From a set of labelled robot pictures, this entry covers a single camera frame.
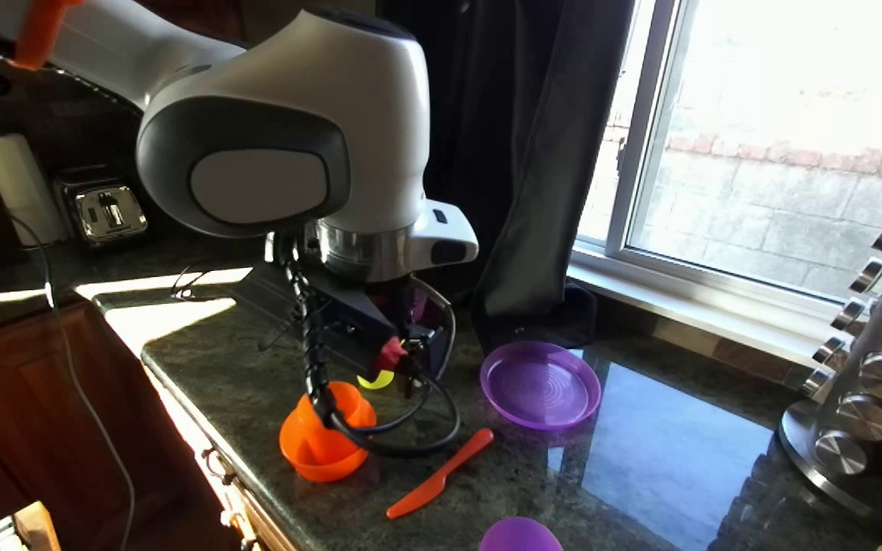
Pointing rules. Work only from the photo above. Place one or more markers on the white window frame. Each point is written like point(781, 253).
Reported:
point(626, 153)

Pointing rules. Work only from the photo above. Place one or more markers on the orange plastic cup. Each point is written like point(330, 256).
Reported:
point(350, 404)

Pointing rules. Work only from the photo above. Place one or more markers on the purple plastic bowl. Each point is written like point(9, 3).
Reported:
point(417, 306)
point(539, 386)

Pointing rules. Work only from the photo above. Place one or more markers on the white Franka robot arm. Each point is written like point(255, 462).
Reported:
point(289, 123)

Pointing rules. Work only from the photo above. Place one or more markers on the purple plastic cup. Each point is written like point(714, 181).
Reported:
point(518, 537)

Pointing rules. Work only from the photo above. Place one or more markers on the orange plastic bowl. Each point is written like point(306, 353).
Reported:
point(306, 453)

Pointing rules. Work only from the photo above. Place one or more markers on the steel spice jar rack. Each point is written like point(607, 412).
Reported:
point(873, 376)

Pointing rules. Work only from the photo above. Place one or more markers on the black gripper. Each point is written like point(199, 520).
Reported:
point(361, 323)

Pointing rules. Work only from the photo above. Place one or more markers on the white rectangular appliance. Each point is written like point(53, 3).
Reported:
point(17, 187)

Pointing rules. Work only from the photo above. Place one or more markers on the white and tan box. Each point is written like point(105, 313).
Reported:
point(14, 530)

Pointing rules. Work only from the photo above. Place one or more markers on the orange plastic spoon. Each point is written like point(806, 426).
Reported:
point(440, 477)

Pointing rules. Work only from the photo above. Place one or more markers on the dark curtain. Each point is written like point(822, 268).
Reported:
point(554, 153)

